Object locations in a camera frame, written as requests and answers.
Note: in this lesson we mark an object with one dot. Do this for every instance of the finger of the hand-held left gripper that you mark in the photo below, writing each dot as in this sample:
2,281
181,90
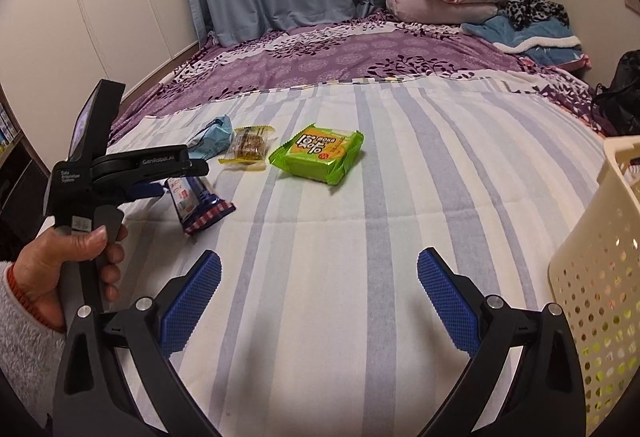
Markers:
195,168
145,191

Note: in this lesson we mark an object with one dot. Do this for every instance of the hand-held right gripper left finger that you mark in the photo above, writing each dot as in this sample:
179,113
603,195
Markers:
192,302

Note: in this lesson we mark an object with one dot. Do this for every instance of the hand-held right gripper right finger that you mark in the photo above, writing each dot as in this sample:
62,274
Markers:
450,307

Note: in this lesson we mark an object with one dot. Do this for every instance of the blue checked snack packet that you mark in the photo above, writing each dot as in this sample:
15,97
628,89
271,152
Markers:
197,207

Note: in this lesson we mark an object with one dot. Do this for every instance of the cream perforated plastic basket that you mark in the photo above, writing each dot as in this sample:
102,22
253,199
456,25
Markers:
590,277

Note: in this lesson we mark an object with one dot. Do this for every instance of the person's left forearm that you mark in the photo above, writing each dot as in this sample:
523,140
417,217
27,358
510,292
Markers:
25,352

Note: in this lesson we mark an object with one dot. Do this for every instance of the person's left hand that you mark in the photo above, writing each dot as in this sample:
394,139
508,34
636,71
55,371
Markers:
45,277

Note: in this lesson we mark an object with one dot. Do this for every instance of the light blue snack packet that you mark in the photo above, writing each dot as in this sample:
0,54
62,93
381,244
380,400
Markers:
215,137

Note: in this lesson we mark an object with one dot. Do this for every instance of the clear wrapped snack bar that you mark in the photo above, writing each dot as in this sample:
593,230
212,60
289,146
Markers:
250,145

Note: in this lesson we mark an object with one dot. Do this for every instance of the dark wooden shelf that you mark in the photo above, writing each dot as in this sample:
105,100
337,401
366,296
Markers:
10,137

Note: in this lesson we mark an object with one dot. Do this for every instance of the striped bed sheet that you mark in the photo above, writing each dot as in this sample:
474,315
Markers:
350,242

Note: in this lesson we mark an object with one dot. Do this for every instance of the small green snack packet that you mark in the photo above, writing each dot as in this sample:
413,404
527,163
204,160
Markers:
317,152

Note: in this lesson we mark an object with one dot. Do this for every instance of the purple floral bed sheet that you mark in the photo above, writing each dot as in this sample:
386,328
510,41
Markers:
325,52

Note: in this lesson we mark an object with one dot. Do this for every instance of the black bag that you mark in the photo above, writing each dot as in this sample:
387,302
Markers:
620,92

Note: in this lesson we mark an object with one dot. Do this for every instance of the blue fleece blanket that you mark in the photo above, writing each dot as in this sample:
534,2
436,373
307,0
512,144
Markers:
525,38

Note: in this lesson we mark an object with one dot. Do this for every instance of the lilac folded duvet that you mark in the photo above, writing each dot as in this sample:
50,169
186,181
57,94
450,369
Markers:
435,8

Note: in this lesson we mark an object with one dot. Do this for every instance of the leopard print cloth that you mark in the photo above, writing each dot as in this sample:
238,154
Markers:
535,9

